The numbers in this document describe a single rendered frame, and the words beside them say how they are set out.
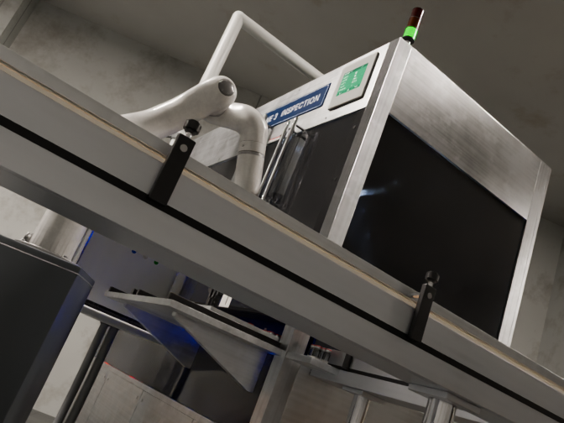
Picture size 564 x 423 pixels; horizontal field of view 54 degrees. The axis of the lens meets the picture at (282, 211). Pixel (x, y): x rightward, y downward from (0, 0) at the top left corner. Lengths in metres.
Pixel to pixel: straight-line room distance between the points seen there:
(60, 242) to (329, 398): 0.94
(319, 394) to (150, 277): 1.11
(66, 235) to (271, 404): 0.76
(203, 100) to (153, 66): 4.11
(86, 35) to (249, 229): 5.43
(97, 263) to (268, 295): 1.84
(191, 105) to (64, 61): 4.25
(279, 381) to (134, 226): 1.15
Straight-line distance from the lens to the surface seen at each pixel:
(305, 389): 1.81
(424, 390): 1.04
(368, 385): 1.60
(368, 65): 2.25
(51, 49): 6.06
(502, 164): 2.51
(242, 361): 1.79
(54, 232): 1.62
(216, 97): 1.76
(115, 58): 5.93
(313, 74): 3.30
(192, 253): 0.70
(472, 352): 1.02
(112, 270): 2.56
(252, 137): 1.83
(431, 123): 2.23
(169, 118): 1.75
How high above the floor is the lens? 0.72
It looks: 18 degrees up
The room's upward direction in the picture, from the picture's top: 22 degrees clockwise
